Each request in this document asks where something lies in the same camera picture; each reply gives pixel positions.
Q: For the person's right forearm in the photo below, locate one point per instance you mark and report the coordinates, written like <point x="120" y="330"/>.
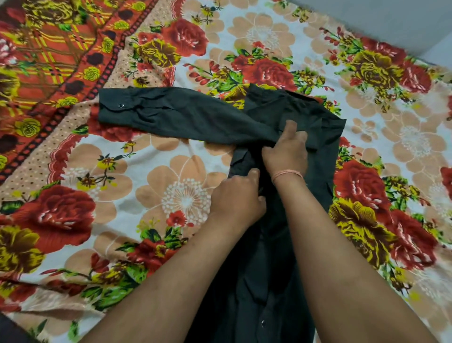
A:
<point x="346" y="275"/>

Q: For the dark green shirt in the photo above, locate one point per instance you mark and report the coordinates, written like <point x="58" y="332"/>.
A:
<point x="197" y="116"/>

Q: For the person's left forearm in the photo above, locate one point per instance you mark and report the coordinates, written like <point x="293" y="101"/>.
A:
<point x="169" y="289"/>

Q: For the person's right hand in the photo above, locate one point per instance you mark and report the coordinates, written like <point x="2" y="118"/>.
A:
<point x="287" y="155"/>

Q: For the person's left hand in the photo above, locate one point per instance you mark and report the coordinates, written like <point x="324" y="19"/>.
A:
<point x="236" y="205"/>

